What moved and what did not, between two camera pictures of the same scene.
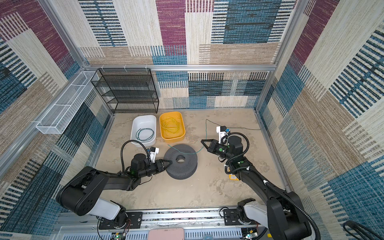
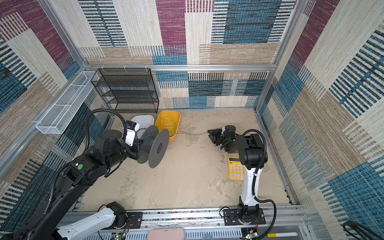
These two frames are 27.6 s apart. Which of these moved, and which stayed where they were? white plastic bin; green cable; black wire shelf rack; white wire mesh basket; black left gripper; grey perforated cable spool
Moved: grey perforated cable spool; green cable; black left gripper
Stayed: white plastic bin; white wire mesh basket; black wire shelf rack
